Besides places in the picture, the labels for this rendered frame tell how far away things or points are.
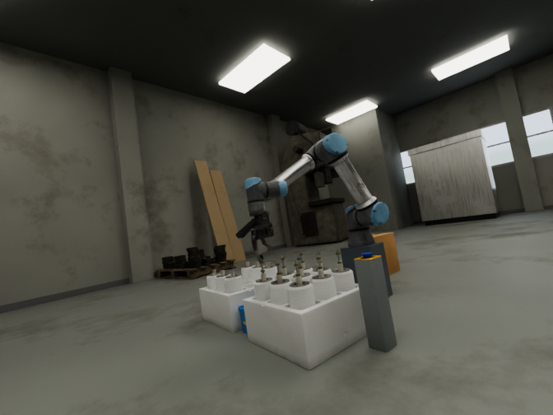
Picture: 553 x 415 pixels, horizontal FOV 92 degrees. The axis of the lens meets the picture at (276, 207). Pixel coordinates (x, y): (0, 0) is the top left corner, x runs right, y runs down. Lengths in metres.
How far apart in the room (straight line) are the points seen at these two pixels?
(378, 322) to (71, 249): 3.99
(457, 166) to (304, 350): 6.51
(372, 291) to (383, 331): 0.13
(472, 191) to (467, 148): 0.93
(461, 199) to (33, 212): 7.53
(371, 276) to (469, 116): 7.83
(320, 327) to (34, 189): 4.04
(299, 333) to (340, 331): 0.18
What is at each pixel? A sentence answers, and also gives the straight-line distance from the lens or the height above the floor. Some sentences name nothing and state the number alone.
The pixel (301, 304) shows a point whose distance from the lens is 0.99.
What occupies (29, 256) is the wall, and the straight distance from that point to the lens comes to 4.40.
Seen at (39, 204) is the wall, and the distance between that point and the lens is 4.47.
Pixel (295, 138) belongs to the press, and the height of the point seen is 2.34.
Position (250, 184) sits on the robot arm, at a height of 0.67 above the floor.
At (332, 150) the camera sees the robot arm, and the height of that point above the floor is 0.80.
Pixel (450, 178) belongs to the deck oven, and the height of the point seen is 1.00.
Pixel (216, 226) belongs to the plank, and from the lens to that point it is 4.66.
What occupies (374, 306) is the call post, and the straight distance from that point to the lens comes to 1.04.
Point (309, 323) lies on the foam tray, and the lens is 0.97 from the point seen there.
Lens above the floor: 0.47
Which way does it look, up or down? 5 degrees up
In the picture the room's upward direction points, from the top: 9 degrees counter-clockwise
